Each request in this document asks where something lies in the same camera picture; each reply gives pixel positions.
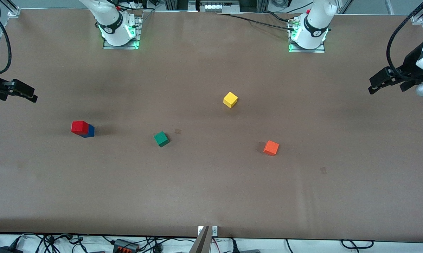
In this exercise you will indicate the small white edge bracket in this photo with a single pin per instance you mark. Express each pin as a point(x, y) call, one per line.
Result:
point(215, 230)
point(200, 230)

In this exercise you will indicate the metal table corner bracket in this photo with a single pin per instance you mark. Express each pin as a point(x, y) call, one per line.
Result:
point(416, 18)
point(14, 12)

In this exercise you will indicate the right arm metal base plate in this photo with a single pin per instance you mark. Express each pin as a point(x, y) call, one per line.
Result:
point(120, 47)

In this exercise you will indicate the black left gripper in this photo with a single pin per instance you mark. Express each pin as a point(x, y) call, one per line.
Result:
point(409, 63)

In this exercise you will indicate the green cube block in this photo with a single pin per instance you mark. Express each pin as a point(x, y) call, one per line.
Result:
point(161, 139)

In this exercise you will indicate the yellow cube block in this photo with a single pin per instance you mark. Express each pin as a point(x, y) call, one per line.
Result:
point(230, 99)

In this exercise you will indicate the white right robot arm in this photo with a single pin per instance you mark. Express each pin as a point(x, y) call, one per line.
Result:
point(113, 33)

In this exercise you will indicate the orange cube block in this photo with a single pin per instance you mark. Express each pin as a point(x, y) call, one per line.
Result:
point(271, 148)

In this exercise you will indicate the red cube block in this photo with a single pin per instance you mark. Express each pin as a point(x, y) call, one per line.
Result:
point(79, 127)

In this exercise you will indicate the black floor adapter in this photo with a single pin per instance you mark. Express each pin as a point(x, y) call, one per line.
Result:
point(7, 250)

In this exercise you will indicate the grey slanted post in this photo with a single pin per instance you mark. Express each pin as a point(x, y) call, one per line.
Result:
point(202, 244)

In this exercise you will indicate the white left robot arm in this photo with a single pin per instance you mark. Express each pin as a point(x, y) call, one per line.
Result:
point(313, 35)

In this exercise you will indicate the grey electronics box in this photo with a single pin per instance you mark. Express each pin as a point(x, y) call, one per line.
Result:
point(218, 7)

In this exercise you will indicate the brown table cover sheet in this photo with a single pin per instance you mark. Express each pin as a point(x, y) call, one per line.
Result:
point(211, 196)

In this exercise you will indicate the black orange power strip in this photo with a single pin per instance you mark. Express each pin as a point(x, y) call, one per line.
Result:
point(125, 246)

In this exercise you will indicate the blue cube block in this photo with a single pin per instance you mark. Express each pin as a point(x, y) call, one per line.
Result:
point(91, 131)

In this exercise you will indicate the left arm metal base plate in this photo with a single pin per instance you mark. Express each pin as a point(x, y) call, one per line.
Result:
point(302, 51)

